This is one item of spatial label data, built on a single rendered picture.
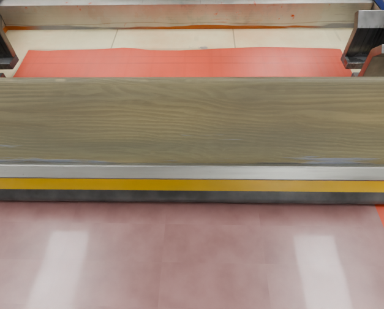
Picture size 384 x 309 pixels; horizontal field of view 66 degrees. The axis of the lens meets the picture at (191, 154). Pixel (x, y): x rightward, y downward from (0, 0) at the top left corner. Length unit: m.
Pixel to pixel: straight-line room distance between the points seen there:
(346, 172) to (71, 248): 0.21
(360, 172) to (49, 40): 0.41
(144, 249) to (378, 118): 0.20
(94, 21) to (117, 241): 0.33
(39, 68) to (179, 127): 0.25
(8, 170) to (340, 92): 0.25
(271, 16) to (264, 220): 0.30
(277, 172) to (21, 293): 0.20
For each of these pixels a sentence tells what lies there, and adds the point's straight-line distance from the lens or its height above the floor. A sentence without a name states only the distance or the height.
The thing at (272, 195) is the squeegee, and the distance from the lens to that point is 0.25.
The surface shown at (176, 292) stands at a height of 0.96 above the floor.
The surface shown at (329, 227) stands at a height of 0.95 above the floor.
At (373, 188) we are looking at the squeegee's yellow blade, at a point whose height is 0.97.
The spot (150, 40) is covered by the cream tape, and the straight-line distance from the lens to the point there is 0.44.
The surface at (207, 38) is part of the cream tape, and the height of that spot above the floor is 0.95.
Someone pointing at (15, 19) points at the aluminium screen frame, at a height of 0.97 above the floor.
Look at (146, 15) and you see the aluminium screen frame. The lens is 0.46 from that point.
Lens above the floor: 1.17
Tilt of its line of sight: 51 degrees down
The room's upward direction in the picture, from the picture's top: 2 degrees counter-clockwise
